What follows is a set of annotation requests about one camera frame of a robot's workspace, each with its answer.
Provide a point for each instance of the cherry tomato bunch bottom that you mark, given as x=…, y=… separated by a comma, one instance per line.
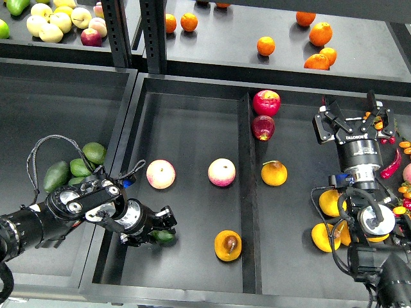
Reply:
x=400, y=205

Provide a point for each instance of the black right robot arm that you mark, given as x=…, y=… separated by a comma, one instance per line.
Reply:
x=384, y=267

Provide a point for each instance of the orange on shelf front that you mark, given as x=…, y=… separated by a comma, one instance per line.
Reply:
x=317, y=61

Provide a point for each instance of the pink yellow peach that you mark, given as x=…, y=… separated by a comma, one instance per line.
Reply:
x=160, y=174
x=221, y=172

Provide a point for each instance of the black left tray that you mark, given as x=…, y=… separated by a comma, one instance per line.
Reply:
x=62, y=104

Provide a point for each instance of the orange on shelf right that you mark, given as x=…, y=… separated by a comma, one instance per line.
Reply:
x=330, y=54

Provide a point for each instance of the pink peach on shelf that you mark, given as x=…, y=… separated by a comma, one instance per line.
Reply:
x=99, y=25

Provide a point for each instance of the pink yellow peach right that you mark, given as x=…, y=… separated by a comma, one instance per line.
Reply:
x=221, y=172

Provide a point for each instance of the orange cherry tomatoes pair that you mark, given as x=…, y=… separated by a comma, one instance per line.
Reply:
x=406, y=147

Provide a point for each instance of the yellow pear upper right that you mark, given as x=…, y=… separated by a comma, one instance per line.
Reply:
x=328, y=202

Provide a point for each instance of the dark green avocado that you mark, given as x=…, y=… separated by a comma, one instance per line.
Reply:
x=163, y=236

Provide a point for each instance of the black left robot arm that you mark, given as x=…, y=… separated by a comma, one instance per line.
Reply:
x=99, y=199

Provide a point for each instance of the green avocado hidden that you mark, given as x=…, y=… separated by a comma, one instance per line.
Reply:
x=56, y=176

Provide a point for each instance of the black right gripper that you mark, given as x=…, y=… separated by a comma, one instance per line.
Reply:
x=356, y=138

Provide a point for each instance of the bright red apple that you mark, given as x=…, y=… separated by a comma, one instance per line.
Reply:
x=266, y=103

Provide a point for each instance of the pink yellow peach left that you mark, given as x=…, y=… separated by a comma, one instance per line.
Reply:
x=160, y=174

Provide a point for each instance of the orange on shelf middle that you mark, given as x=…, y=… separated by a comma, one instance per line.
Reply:
x=265, y=46

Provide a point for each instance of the orange on shelf left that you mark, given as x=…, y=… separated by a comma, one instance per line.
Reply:
x=170, y=23

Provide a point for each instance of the black shelf post right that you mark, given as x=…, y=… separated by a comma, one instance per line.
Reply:
x=153, y=25

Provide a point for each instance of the large orange on shelf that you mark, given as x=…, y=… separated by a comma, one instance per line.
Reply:
x=321, y=34

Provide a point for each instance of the black tray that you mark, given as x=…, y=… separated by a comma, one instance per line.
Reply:
x=62, y=104
x=191, y=123

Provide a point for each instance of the black centre tray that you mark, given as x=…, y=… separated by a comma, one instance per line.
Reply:
x=191, y=123

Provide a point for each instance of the cherry tomato bunch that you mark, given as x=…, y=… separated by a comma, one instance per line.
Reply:
x=382, y=123
x=400, y=205

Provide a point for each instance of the green avocado top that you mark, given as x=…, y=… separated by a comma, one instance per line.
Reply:
x=95, y=152

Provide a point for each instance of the yellow pear lower left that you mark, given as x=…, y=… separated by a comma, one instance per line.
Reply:
x=320, y=237

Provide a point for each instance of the yellow pear lower middle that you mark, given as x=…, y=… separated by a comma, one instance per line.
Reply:
x=342, y=233

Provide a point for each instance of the black shelf post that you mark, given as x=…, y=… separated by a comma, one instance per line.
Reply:
x=117, y=32
x=153, y=25

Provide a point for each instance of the yellow pear lower right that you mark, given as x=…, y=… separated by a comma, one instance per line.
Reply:
x=378, y=239

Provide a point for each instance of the pale yellow apple front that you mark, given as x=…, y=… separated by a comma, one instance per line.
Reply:
x=50, y=33

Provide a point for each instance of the red apple on shelf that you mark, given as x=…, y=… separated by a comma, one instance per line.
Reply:
x=91, y=37

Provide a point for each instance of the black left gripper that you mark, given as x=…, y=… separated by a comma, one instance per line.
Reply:
x=138, y=220

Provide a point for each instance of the cherry tomato bunch top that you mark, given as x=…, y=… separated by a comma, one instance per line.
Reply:
x=382, y=123

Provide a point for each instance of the yellow pear near divider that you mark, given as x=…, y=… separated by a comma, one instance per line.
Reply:
x=274, y=173

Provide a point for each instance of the orange on shelf top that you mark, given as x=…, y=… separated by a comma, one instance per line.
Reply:
x=305, y=19

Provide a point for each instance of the pink peach right edge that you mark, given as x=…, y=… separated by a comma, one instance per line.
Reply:
x=407, y=173

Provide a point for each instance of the red chili pepper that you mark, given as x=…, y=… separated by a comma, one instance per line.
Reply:
x=393, y=167

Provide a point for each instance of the yellow pear with brown stem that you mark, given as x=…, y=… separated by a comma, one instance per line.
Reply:
x=227, y=245

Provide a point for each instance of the black shelf post left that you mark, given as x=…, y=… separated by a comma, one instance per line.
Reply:
x=117, y=32

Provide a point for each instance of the dark red apple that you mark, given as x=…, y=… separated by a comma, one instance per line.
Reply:
x=263, y=127

